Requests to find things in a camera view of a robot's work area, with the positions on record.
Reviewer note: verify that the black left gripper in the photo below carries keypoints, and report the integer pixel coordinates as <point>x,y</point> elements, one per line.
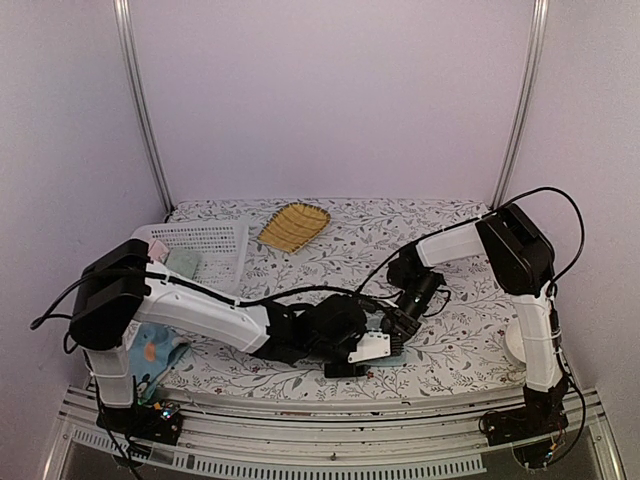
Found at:
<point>360,371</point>

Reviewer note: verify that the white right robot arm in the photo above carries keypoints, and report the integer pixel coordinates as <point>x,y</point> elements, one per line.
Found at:
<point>522,261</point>

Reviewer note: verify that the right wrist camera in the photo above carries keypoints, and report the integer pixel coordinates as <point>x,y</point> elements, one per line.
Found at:
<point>398,324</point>

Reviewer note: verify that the left aluminium frame post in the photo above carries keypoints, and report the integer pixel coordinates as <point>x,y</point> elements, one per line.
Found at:
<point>124,25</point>

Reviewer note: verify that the right aluminium frame post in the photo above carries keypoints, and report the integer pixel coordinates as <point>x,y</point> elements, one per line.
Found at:
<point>535,48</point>

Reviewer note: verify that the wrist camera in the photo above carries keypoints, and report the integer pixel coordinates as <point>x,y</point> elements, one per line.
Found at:
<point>372,345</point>
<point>398,324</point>

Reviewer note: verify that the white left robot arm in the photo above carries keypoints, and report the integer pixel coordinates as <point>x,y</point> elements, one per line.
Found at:
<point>125,285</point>

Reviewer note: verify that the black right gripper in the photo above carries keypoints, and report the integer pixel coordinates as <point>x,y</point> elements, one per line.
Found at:
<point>387,324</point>

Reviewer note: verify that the woven bamboo tray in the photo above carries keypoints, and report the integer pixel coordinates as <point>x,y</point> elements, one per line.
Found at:
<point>294,226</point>

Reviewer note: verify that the pink rolled towel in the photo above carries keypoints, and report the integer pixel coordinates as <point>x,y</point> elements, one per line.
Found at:
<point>158,251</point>

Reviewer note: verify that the white bowl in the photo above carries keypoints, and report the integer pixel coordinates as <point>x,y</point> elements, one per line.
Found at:
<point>513,345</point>

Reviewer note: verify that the aluminium frame post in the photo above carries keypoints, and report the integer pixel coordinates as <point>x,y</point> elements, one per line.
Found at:
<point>124,25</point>
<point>535,48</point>

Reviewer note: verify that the aluminium front rail frame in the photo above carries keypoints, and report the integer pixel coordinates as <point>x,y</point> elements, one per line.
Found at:
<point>226,437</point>

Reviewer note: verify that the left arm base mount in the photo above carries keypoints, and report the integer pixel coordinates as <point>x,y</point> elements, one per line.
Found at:
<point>159,423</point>

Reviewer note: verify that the light blue towel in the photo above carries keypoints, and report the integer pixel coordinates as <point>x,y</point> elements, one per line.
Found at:
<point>397,356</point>

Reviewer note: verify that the green rolled towel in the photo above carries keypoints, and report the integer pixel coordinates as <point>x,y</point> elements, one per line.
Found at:
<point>183,262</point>

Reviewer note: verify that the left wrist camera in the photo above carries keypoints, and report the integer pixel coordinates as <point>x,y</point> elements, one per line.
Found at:
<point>372,345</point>

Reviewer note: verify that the white plastic mesh basket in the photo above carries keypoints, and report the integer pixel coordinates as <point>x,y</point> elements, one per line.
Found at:
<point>221,246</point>

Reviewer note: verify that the blue cartoon print towel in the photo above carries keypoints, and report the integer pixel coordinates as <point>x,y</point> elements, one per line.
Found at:
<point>153,351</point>

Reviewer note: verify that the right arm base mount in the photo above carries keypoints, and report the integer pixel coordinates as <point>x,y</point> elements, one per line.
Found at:
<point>542,413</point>

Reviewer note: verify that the floral patterned table mat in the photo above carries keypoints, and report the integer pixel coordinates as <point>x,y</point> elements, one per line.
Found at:
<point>457,349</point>

